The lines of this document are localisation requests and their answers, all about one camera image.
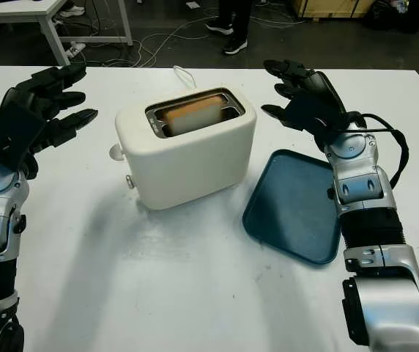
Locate white toaster power cord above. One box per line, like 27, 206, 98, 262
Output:
172, 65, 198, 90

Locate person in black trousers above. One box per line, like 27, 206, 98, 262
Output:
205, 0, 253, 56

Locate white floor cables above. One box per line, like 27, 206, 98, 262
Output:
83, 2, 308, 67

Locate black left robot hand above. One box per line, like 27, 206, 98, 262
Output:
0, 65, 99, 177

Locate toast slice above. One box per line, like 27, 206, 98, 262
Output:
164, 95, 223, 136

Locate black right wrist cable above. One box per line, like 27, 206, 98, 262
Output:
344, 112, 412, 190

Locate white sneaker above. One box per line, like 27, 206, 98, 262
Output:
59, 0, 86, 18

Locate white desk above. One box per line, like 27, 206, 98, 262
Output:
0, 0, 134, 59

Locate wooden crate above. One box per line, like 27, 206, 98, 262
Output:
297, 0, 370, 18

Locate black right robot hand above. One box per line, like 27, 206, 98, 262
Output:
261, 59, 366, 148

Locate black bag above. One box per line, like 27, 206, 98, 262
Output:
363, 0, 419, 33

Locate dark blue plastic tray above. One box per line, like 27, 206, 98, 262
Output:
241, 148, 343, 266

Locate cream white toaster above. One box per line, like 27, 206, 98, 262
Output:
108, 87, 258, 211

